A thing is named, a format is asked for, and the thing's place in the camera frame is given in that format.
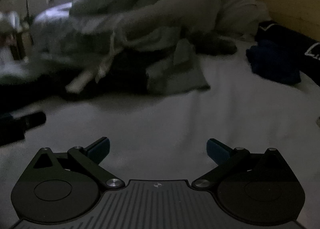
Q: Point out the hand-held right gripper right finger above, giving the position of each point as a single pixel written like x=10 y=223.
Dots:
x=215 y=150

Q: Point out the quilted white pillow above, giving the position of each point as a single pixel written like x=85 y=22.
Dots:
x=8 y=20

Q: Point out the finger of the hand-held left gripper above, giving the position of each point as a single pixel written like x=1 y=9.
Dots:
x=33 y=120

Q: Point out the white radiator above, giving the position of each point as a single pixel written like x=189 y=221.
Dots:
x=5 y=59

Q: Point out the wooden nightstand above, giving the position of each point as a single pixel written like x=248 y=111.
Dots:
x=22 y=41

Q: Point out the printed bed sheet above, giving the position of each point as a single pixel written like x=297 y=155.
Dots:
x=175 y=109

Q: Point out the black pants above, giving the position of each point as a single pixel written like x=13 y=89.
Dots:
x=125 y=76

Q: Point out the blue-grey printed duvet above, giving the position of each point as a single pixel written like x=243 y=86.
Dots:
x=52 y=15

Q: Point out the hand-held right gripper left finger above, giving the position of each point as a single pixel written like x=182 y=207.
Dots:
x=98 y=150

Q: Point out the black white-printed garment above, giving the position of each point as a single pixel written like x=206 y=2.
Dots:
x=287 y=36

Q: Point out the grey t-shirt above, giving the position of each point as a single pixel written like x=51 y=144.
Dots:
x=180 y=79

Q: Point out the navy blue garment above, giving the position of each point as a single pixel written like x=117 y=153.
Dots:
x=272 y=64

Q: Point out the dark grey fluffy item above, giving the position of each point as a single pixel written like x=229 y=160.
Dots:
x=220 y=45

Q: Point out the wooden headboard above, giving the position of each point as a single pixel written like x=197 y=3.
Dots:
x=287 y=6

